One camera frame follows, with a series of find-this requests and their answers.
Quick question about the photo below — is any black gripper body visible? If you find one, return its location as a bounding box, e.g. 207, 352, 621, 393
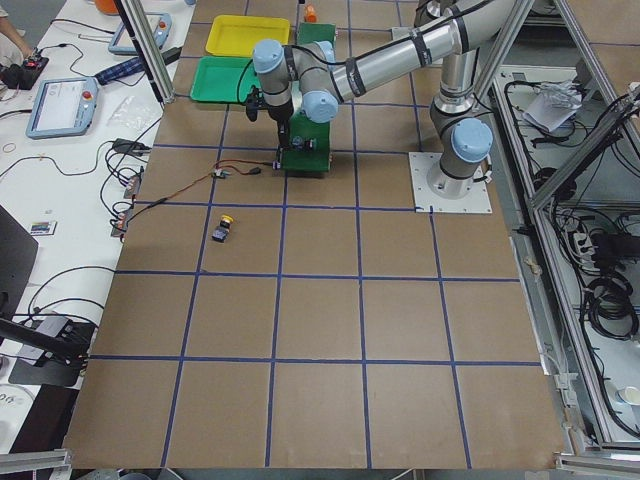
246, 87, 294, 148

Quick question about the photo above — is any yellow push button switch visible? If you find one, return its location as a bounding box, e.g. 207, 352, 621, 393
211, 214, 235, 243

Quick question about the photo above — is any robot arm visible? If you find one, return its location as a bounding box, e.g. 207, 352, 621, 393
243, 1, 531, 174

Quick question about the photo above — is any green conveyor belt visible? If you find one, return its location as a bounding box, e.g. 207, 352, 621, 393
274, 22, 336, 177

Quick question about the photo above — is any green plastic tray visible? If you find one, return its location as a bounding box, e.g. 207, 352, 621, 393
190, 56, 260, 104

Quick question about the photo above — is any yellow plastic tray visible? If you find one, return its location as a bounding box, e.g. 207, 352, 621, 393
205, 14, 291, 58

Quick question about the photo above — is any orange 4680 labelled cylinder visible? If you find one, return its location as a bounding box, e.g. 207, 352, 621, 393
304, 5, 318, 23

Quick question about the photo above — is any black power adapter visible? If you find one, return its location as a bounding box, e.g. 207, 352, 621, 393
162, 47, 182, 65

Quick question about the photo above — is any blue teach pendant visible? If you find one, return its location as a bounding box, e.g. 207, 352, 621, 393
108, 12, 174, 56
25, 77, 98, 140

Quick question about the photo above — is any red black power cable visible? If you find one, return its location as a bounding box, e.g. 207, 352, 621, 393
122, 158, 276, 221

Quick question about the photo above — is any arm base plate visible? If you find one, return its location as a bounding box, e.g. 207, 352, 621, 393
408, 152, 492, 215
391, 27, 413, 40

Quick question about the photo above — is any aluminium frame post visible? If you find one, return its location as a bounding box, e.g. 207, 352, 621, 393
114, 0, 175, 105

